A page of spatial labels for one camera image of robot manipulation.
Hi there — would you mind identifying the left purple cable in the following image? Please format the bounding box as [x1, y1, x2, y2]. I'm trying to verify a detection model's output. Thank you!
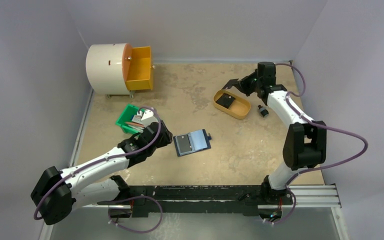
[33, 106, 162, 221]

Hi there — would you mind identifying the black card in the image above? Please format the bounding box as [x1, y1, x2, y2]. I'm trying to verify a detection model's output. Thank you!
[174, 134, 193, 156]
[216, 93, 236, 109]

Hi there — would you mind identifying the aluminium frame rail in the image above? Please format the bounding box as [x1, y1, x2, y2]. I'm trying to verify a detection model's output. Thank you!
[282, 185, 342, 208]

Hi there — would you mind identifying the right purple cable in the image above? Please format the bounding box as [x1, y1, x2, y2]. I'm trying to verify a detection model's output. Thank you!
[274, 62, 369, 226]

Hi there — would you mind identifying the tan oval tray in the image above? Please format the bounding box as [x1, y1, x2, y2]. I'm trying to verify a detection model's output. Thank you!
[212, 89, 252, 120]

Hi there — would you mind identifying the small black cylinder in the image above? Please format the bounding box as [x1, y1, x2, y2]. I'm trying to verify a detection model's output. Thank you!
[258, 105, 269, 118]

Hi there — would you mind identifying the green plastic bin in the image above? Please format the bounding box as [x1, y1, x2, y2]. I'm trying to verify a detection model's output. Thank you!
[115, 104, 152, 135]

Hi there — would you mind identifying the orange drawer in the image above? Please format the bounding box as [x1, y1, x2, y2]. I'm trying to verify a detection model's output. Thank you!
[125, 46, 154, 91]

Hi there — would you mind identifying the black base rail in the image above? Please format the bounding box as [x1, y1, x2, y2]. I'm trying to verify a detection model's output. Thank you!
[100, 184, 290, 218]

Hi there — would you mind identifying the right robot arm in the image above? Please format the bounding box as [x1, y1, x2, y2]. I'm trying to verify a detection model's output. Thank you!
[223, 62, 327, 204]

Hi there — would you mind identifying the white cylindrical drawer cabinet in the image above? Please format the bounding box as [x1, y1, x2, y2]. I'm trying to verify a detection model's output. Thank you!
[85, 43, 133, 95]

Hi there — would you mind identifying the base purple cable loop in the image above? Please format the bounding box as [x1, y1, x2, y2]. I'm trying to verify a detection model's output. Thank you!
[107, 194, 165, 235]

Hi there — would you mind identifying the blue leather card holder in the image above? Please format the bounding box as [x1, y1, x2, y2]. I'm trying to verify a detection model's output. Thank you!
[172, 129, 212, 157]

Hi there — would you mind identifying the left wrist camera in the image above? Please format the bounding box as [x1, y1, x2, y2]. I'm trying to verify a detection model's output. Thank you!
[136, 107, 158, 128]

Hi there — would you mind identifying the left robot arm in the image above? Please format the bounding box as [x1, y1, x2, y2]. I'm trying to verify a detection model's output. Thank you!
[30, 121, 173, 225]

